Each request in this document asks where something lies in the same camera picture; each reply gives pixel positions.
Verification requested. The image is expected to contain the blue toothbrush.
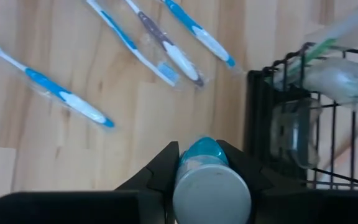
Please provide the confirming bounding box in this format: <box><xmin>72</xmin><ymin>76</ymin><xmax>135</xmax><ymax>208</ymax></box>
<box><xmin>85</xmin><ymin>0</ymin><xmax>180</xmax><ymax>88</ymax></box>
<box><xmin>160</xmin><ymin>0</ymin><xmax>238</xmax><ymax>70</ymax></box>
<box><xmin>0</xmin><ymin>34</ymin><xmax>116</xmax><ymax>129</ymax></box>

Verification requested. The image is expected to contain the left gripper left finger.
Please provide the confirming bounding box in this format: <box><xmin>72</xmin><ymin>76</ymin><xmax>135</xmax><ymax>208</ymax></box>
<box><xmin>0</xmin><ymin>141</ymin><xmax>180</xmax><ymax>224</ymax></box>

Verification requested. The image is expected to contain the green toothbrush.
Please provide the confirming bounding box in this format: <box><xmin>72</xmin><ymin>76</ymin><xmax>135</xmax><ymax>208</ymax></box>
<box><xmin>272</xmin><ymin>0</ymin><xmax>358</xmax><ymax>108</ymax></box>

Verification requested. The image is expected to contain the orange toothbrush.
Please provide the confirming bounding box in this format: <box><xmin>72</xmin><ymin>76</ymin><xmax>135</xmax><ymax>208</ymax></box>
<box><xmin>318</xmin><ymin>113</ymin><xmax>358</xmax><ymax>184</ymax></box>

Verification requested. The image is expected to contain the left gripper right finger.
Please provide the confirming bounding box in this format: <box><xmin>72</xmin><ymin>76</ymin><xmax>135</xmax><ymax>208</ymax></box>
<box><xmin>216</xmin><ymin>140</ymin><xmax>358</xmax><ymax>224</ymax></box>

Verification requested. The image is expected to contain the black wire organizer basket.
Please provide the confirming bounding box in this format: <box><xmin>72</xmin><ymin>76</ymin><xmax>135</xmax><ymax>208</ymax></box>
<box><xmin>243</xmin><ymin>42</ymin><xmax>358</xmax><ymax>190</ymax></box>

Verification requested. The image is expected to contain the teal bottle white cap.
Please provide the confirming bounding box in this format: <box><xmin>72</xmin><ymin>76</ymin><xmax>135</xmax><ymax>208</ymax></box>
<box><xmin>172</xmin><ymin>136</ymin><xmax>252</xmax><ymax>224</ymax></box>

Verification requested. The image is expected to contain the purple toothbrush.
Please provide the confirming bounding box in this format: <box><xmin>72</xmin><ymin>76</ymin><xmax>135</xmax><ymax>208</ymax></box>
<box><xmin>124</xmin><ymin>0</ymin><xmax>205</xmax><ymax>88</ymax></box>

